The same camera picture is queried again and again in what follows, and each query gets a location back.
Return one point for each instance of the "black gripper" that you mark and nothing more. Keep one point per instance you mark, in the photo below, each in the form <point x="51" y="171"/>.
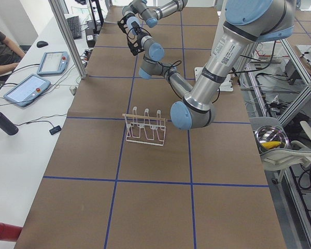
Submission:
<point x="135" y="26"/>

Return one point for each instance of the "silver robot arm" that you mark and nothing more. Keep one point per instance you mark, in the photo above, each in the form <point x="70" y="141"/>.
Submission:
<point x="245" y="22"/>
<point x="150" y="16"/>

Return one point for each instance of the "black keyboard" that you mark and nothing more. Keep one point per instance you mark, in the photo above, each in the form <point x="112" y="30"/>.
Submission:
<point x="74" y="26"/>

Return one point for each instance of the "upper blue teach pendant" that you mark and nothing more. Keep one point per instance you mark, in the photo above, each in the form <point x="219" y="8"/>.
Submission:
<point x="53" y="63"/>

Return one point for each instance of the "blue teach pendant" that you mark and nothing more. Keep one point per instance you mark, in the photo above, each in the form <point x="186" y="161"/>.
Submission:
<point x="27" y="91"/>
<point x="53" y="63"/>

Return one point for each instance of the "black computer mouse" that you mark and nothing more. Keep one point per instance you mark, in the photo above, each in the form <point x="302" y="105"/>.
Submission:
<point x="41" y="44"/>

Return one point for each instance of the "small black device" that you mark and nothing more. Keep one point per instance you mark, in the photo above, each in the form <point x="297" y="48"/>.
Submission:
<point x="55" y="130"/>

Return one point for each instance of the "lower blue teach pendant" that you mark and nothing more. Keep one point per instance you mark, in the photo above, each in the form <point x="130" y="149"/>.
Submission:
<point x="27" y="91"/>

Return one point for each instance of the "seated person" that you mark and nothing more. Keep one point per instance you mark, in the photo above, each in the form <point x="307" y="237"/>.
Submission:
<point x="10" y="54"/>

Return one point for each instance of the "black water bottle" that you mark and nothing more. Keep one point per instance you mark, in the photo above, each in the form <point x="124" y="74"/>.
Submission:
<point x="7" y="126"/>

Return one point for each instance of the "steel pot with banana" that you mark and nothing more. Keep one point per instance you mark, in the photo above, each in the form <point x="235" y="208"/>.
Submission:
<point x="271" y="137"/>

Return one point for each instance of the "white office chair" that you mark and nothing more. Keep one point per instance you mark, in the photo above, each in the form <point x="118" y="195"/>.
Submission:
<point x="280" y="159"/>

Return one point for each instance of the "red cylinder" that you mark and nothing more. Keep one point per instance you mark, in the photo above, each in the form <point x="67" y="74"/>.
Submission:
<point x="9" y="233"/>

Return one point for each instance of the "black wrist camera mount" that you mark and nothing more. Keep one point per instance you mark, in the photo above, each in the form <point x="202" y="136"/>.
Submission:
<point x="128" y="36"/>

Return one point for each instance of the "white wire cup rack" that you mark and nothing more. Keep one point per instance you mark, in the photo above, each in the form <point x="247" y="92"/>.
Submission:
<point x="144" y="129"/>

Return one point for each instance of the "aluminium frame post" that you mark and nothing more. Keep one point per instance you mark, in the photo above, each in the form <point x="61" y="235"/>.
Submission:
<point x="65" y="31"/>

